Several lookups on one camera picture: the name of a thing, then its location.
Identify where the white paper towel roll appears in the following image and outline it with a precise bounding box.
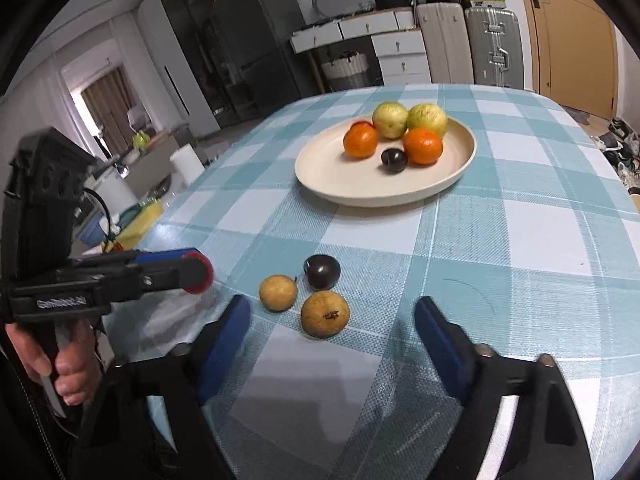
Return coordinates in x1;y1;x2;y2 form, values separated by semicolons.
169;144;205;186

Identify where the blue white checkered tablecloth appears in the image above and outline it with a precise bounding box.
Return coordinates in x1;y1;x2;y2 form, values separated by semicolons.
105;84;639;479

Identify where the black refrigerator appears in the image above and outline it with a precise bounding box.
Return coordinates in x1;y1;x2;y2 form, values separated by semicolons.
214;0;319;116

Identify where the yellow-green guava left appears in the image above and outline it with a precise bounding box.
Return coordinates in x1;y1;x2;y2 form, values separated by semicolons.
372;102;409;140

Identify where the yellow-green guava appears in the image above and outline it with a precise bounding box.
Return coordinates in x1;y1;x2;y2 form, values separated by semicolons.
372;102;409;140
407;103;448;136

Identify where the brown longan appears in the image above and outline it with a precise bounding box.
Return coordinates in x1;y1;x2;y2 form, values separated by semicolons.
300;290;350;339
258;274;297;312

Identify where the dark purple plum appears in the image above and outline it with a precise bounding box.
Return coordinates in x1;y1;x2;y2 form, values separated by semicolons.
303;254;341;290
381;148;409;174

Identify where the beige suitcase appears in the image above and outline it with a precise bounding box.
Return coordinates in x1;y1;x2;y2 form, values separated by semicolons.
416;2;474;84

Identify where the yellow-green guava right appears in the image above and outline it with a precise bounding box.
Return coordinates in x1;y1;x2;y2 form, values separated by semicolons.
407;103;448;136

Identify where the orange tangerine on plate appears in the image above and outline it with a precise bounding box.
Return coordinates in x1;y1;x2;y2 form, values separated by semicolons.
343;128;378;159

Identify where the red cherry tomato on plate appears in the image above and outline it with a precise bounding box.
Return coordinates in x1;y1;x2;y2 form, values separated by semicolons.
350;120;374;128

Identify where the striped laundry basket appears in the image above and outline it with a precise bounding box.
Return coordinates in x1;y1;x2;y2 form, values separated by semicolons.
321;51;372;91

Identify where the wooden door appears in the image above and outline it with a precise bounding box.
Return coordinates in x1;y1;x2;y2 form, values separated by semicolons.
523;0;618;119

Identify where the white drawer desk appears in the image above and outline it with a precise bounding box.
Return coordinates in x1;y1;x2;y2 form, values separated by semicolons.
290;8;432;93

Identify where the orange tangerine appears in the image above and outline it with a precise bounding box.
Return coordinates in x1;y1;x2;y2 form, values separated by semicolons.
402;128;444;166
343;128;378;159

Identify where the person's left hand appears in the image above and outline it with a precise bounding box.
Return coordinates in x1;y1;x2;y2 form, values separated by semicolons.
6;318;102;406

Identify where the silver suitcase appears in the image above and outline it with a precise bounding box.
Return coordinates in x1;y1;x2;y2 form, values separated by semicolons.
464;8;524;90

